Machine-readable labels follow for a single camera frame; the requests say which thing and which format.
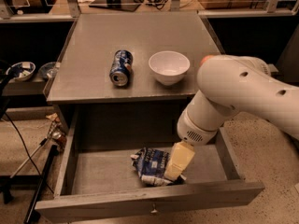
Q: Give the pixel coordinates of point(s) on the black monitor stand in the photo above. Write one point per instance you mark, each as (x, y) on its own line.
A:
(120, 5)

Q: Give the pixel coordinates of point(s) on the red apple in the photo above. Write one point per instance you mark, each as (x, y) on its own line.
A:
(205, 59)

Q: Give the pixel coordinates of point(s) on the blue chip bag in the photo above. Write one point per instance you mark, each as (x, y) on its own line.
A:
(150, 164)

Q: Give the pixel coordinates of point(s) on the white bowl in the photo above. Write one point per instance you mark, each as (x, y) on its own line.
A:
(169, 67)

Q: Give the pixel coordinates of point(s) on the small bowl with items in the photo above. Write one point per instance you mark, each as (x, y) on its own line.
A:
(21, 71)

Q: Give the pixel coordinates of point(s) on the black tripod leg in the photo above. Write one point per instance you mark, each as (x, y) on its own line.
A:
(32, 215)

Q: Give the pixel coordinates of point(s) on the open grey wooden drawer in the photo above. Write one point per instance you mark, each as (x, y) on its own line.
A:
(97, 179)

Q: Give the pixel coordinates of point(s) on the grey wooden cabinet counter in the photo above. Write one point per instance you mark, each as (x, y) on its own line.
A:
(83, 77)

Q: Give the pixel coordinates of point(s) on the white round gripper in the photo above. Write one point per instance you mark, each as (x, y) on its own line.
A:
(192, 132)

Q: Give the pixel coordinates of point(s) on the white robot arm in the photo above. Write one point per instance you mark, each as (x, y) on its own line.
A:
(228, 85)

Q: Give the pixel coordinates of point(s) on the blue soda can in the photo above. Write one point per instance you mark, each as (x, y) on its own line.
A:
(121, 68)

